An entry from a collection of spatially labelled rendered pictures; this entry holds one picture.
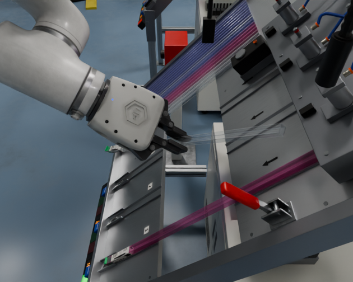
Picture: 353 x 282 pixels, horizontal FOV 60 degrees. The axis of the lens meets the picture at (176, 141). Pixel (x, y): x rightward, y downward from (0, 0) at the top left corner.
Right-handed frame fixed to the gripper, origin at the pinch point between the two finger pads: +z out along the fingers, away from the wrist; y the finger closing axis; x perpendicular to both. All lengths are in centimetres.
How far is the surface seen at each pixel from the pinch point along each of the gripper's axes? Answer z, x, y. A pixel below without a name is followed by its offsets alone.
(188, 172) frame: 41, 73, 16
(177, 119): 35, 91, 45
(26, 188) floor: -16, 145, -13
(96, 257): 1.2, 23.9, -24.5
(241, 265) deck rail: 10.7, -11.8, -16.4
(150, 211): 5.6, 13.7, -11.9
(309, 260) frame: 48.3, 8.1, -9.0
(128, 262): 5.0, 13.9, -22.7
